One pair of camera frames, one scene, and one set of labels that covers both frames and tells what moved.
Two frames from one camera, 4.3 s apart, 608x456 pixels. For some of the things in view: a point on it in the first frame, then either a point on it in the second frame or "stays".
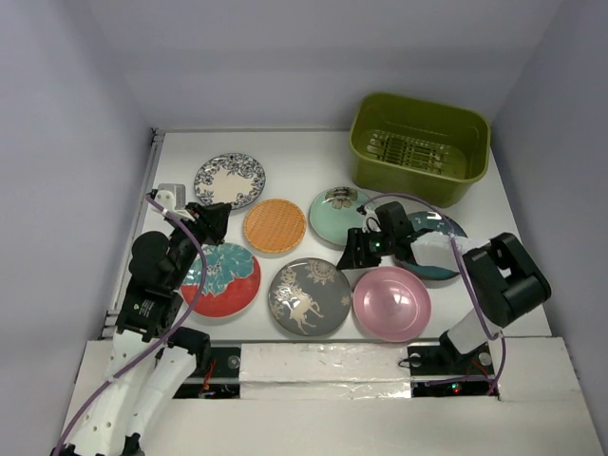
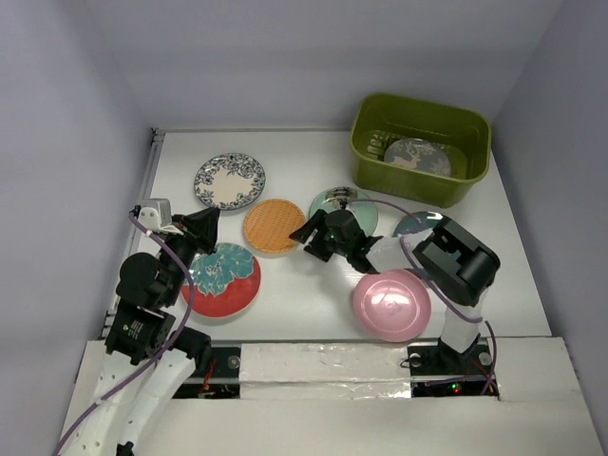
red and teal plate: [233, 280] stays
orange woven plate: [275, 225] stays
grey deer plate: [309, 296] → [418, 153]
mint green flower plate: [333, 212] stays
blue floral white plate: [234, 179] stays
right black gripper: [351, 257] → [307, 229]
